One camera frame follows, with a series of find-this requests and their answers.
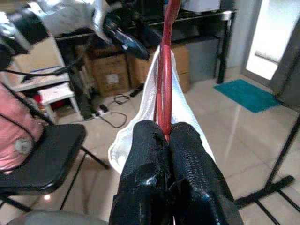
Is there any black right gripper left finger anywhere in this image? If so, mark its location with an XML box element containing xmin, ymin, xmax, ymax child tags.
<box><xmin>109</xmin><ymin>119</ymin><xmax>174</xmax><ymax>225</ymax></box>

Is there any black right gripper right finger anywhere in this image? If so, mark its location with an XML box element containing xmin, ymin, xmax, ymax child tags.
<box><xmin>168</xmin><ymin>121</ymin><xmax>245</xmax><ymax>225</ymax></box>

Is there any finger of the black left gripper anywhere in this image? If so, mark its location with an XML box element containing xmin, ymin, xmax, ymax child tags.
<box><xmin>121</xmin><ymin>30</ymin><xmax>152</xmax><ymax>60</ymax></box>

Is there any red plastic clothes hanger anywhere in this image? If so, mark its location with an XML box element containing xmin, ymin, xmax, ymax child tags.
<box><xmin>153</xmin><ymin>0</ymin><xmax>182</xmax><ymax>143</ymax></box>

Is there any white shirt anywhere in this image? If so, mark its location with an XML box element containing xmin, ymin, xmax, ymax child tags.
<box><xmin>107</xmin><ymin>44</ymin><xmax>216</xmax><ymax>174</ymax></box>

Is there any plain cardboard box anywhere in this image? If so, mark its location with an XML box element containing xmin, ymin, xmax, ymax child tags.
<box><xmin>128</xmin><ymin>44</ymin><xmax>191</xmax><ymax>94</ymax></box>

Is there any cardboard box with white label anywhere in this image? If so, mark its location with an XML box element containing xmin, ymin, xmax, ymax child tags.
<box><xmin>90</xmin><ymin>46</ymin><xmax>131</xmax><ymax>98</ymax></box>

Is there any black clothes rack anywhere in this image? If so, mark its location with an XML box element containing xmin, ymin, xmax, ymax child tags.
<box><xmin>234</xmin><ymin>110</ymin><xmax>300</xmax><ymax>225</ymax></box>

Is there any white power strip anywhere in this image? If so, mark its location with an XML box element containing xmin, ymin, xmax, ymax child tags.
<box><xmin>92</xmin><ymin>104</ymin><xmax>110</xmax><ymax>118</ymax></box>

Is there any black metal shelf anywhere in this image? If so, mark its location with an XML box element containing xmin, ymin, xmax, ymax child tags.
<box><xmin>55</xmin><ymin>9</ymin><xmax>238</xmax><ymax>85</ymax></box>

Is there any white step stool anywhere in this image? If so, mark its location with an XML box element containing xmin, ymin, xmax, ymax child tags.
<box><xmin>37</xmin><ymin>82</ymin><xmax>83</xmax><ymax>121</ymax></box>

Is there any white desk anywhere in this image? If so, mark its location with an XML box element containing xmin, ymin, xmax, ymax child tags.
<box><xmin>0</xmin><ymin>35</ymin><xmax>71</xmax><ymax>92</ymax></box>

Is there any teal floor mat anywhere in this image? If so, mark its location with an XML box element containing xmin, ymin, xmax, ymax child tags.
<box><xmin>213</xmin><ymin>79</ymin><xmax>285</xmax><ymax>113</ymax></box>

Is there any black folding chair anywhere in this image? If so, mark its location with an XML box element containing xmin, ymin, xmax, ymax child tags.
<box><xmin>0</xmin><ymin>79</ymin><xmax>111</xmax><ymax>213</ymax></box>

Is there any glass door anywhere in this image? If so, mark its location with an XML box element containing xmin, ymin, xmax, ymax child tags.
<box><xmin>242</xmin><ymin>0</ymin><xmax>300</xmax><ymax>82</ymax></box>

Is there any pink bag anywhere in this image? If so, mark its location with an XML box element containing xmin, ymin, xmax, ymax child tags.
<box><xmin>0</xmin><ymin>82</ymin><xmax>45</xmax><ymax>175</ymax></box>

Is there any black floor cable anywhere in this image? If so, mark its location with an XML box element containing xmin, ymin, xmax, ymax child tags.
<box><xmin>100</xmin><ymin>93</ymin><xmax>132</xmax><ymax>129</ymax></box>

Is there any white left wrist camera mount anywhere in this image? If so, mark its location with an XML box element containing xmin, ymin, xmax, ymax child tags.
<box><xmin>41</xmin><ymin>0</ymin><xmax>113</xmax><ymax>37</ymax></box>

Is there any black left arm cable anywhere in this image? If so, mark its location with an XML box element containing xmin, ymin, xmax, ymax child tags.
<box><xmin>0</xmin><ymin>67</ymin><xmax>78</xmax><ymax>77</ymax></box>

